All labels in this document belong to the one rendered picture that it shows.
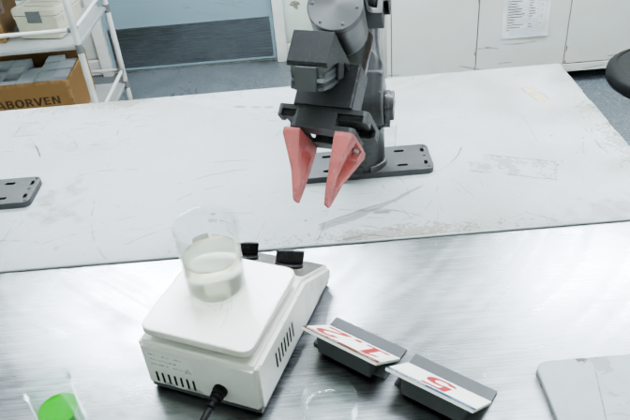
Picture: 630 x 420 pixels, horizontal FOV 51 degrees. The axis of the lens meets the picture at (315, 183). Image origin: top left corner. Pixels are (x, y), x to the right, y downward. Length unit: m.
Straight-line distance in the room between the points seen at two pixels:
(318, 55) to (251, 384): 0.32
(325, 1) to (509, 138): 0.49
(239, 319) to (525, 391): 0.29
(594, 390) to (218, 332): 0.36
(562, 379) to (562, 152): 0.44
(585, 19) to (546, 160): 2.27
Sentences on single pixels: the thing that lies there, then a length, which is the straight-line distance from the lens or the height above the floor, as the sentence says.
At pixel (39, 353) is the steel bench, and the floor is 0.90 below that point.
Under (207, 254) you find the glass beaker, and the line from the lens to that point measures 0.62.
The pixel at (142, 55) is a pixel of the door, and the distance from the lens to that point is 3.75.
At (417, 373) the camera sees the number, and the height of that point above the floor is 0.92.
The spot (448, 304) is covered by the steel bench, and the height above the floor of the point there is 0.90.
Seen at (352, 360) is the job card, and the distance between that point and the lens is 0.69.
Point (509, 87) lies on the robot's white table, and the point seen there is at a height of 0.90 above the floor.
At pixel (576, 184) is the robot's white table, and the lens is 0.99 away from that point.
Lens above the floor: 1.44
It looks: 34 degrees down
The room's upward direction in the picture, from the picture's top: 5 degrees counter-clockwise
